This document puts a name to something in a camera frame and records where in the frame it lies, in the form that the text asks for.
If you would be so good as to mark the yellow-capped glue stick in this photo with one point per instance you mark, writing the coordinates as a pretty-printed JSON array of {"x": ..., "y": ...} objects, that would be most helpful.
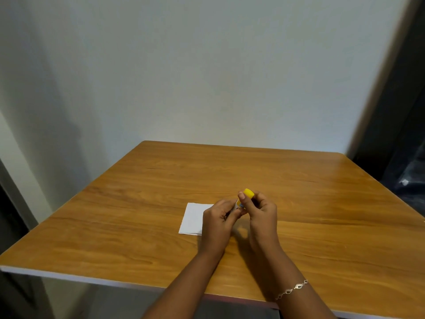
[{"x": 246, "y": 195}]

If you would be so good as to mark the white paper sheet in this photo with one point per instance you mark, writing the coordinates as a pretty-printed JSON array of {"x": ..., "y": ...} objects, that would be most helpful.
[{"x": 192, "y": 218}]

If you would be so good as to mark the person's left forearm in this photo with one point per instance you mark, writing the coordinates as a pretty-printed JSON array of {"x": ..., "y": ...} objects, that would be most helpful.
[{"x": 181, "y": 289}]

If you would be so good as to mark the dark doorway frame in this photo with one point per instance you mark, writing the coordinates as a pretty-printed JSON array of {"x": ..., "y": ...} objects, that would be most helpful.
[{"x": 395, "y": 112}]

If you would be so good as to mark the person's left thumb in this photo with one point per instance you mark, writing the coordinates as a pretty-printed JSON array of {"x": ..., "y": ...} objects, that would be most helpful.
[{"x": 236, "y": 215}]

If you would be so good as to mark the wooden table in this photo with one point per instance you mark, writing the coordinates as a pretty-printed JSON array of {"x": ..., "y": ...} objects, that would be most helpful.
[{"x": 212, "y": 212}]

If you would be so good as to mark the person's right hand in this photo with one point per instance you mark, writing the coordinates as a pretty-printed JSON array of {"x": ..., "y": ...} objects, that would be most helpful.
[{"x": 264, "y": 222}]

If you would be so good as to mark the person's right thumb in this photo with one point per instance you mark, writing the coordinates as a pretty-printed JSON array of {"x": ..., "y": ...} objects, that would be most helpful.
[{"x": 245, "y": 201}]

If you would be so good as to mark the person's left hand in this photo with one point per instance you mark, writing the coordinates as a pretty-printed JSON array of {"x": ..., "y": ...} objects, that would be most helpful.
[{"x": 215, "y": 225}]

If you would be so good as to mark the person's right forearm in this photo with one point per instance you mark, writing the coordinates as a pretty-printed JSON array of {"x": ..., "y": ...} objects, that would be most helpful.
[{"x": 292, "y": 282}]

